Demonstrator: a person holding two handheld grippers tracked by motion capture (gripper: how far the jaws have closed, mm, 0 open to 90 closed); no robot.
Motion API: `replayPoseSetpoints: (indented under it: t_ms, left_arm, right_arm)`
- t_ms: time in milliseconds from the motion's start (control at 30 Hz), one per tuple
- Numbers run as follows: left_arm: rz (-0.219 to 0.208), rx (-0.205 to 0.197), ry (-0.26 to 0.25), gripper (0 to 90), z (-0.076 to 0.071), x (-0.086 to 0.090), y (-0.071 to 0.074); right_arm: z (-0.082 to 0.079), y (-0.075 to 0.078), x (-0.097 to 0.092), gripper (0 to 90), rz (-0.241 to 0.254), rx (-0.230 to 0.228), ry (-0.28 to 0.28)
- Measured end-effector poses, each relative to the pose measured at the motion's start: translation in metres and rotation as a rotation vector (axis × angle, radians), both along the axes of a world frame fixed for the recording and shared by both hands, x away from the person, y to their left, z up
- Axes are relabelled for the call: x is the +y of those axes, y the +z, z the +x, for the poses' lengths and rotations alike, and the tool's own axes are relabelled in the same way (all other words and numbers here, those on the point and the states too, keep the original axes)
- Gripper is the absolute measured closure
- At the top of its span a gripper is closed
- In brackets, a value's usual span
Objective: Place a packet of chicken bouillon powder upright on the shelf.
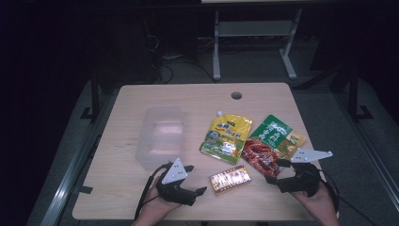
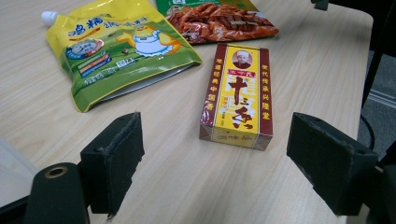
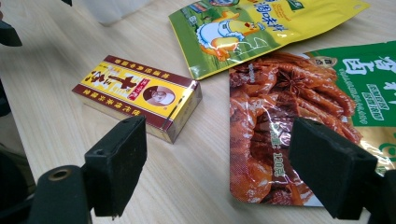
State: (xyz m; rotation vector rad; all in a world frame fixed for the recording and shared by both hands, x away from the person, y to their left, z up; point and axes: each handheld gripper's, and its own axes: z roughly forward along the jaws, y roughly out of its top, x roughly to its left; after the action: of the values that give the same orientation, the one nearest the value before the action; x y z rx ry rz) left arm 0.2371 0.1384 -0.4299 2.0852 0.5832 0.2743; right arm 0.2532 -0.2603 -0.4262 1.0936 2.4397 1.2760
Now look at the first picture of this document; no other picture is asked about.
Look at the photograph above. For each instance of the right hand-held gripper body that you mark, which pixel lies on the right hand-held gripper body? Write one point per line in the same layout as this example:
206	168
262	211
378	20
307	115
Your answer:
306	180

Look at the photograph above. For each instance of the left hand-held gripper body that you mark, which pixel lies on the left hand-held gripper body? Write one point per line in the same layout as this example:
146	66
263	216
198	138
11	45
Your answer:
174	175

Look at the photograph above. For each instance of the green and red food packet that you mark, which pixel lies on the green and red food packet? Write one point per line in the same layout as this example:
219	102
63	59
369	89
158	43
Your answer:
271	135

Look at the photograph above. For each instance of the red and yellow box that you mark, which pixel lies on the red and yellow box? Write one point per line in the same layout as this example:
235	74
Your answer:
230	179

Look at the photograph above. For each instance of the clear plastic container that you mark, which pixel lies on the clear plastic container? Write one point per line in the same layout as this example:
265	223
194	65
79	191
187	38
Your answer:
163	138

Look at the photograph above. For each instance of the yellow seasoning pouch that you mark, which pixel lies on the yellow seasoning pouch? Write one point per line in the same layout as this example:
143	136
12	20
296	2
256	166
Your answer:
226	136

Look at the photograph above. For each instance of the person's right hand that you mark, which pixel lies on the person's right hand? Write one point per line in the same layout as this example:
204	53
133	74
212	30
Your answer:
320	204

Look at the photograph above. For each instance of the person's left hand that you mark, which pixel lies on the person's left hand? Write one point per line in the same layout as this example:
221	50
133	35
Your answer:
156	205

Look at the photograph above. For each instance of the black table clip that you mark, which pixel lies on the black table clip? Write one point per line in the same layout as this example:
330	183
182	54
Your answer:
83	190

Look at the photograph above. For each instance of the black metal stand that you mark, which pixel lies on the black metal stand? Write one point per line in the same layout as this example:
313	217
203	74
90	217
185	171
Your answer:
353	94
95	94

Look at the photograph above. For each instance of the white metal stand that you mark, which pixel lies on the white metal stand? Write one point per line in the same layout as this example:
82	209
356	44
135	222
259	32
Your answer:
251	29

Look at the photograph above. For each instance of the aluminium frame rail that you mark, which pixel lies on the aluminium frame rail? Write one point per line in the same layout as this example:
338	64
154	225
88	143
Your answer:
67	182
373	157

